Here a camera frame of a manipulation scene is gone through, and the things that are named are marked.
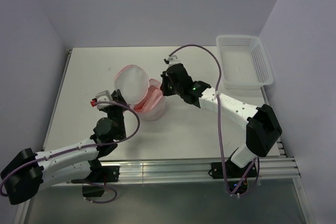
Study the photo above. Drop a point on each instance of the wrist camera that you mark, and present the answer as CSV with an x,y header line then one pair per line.
x,y
103,96
172,60

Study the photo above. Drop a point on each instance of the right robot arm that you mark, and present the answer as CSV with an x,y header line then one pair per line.
x,y
262,128

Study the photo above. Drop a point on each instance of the white mesh laundry bag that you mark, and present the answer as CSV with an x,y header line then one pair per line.
x,y
133,82

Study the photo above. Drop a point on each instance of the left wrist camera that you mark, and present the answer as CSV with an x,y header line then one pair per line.
x,y
103,96

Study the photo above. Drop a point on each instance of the white plastic basket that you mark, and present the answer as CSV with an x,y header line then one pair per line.
x,y
245,63

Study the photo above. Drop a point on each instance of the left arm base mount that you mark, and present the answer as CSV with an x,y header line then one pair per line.
x,y
95,185

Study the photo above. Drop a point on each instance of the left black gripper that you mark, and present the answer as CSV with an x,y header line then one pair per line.
x,y
117,96

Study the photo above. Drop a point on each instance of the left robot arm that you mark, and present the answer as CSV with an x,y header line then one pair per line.
x,y
29,172

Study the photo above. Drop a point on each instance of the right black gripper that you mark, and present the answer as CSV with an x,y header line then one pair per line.
x,y
166,92

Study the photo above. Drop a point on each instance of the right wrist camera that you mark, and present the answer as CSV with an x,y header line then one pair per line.
x,y
172,60

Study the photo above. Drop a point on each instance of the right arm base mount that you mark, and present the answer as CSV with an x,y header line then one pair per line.
x,y
234,172

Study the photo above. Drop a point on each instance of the pink bra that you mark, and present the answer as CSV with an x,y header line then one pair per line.
x,y
151,99

